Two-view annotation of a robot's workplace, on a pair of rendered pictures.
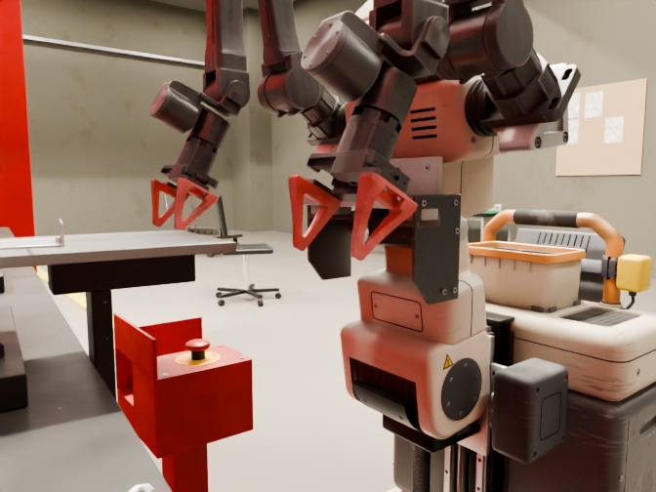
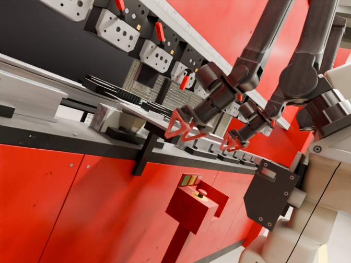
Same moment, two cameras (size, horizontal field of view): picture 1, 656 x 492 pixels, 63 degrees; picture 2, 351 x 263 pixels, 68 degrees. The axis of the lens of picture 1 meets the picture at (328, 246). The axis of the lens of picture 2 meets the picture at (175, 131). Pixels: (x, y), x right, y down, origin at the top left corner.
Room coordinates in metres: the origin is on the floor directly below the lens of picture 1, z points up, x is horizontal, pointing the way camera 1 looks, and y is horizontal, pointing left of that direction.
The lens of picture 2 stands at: (0.26, -0.68, 1.07)
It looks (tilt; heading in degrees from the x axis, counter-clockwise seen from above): 5 degrees down; 68
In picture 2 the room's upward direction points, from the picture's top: 24 degrees clockwise
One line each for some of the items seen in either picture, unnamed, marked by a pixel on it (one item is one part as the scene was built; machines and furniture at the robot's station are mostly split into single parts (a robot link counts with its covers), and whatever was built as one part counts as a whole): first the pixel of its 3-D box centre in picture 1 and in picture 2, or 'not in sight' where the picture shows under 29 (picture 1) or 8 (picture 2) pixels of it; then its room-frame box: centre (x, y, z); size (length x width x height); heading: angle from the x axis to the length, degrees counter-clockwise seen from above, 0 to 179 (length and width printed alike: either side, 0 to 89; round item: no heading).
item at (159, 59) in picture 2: not in sight; (155, 46); (0.45, 0.36, 1.26); 0.15 x 0.09 x 0.17; 33
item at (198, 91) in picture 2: not in sight; (202, 80); (0.79, 0.58, 1.26); 0.15 x 0.09 x 0.17; 33
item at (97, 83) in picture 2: not in sight; (109, 92); (0.38, 0.51, 1.01); 0.26 x 0.12 x 0.05; 123
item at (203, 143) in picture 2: not in sight; (236, 155); (1.53, 1.06, 0.92); 1.68 x 0.06 x 0.10; 33
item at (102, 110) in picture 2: not in sight; (134, 127); (0.52, 0.41, 0.92); 0.39 x 0.06 x 0.10; 33
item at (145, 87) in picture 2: not in sight; (145, 78); (0.47, 0.38, 1.13); 0.10 x 0.02 x 0.10; 33
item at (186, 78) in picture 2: not in sight; (185, 79); (0.63, 0.41, 1.20); 0.04 x 0.02 x 0.10; 123
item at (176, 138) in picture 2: (127, 346); (152, 152); (0.57, 0.22, 0.88); 0.14 x 0.04 x 0.22; 123
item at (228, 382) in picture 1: (182, 370); (199, 201); (0.87, 0.25, 0.75); 0.20 x 0.16 x 0.18; 37
